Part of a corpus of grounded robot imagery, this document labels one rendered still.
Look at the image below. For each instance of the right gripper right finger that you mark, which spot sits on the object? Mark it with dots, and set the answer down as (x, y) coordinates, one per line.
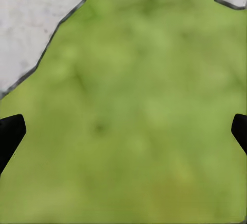
(239, 130)

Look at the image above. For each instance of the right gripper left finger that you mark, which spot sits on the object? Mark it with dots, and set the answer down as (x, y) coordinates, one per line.
(12, 131)

